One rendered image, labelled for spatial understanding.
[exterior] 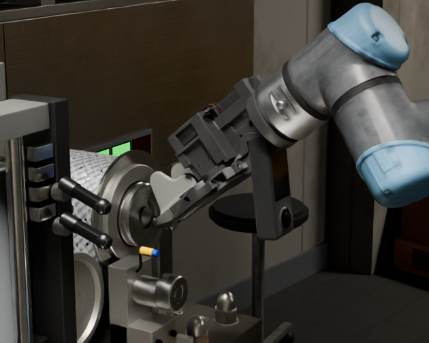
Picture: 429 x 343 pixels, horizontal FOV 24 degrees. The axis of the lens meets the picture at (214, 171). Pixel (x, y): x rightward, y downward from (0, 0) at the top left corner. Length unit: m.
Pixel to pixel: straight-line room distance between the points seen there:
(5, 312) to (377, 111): 0.39
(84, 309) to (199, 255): 2.75
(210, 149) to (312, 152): 3.35
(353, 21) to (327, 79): 0.06
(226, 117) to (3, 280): 0.34
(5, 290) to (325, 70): 0.37
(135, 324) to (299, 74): 0.35
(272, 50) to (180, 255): 0.93
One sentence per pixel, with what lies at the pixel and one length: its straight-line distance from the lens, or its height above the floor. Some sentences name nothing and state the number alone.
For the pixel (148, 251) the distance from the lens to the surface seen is 1.08.
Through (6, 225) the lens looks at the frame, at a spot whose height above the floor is 1.34.
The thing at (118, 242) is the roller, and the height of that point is 1.23.
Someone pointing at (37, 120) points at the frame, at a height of 1.43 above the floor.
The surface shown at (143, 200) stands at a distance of 1.14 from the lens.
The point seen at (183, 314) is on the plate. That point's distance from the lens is 1.44.
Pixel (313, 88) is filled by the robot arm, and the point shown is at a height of 1.42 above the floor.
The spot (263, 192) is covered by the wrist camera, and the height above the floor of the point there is 1.30.
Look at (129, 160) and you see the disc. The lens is 1.14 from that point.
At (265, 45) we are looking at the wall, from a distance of 4.02.
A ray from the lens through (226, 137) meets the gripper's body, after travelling 1.07.
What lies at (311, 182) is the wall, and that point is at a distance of 4.44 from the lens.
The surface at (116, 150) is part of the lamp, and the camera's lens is 1.68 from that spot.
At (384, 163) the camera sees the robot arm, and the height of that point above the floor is 1.36.
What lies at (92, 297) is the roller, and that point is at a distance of 1.14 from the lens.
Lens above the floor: 1.59
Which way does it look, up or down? 15 degrees down
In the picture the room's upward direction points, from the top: straight up
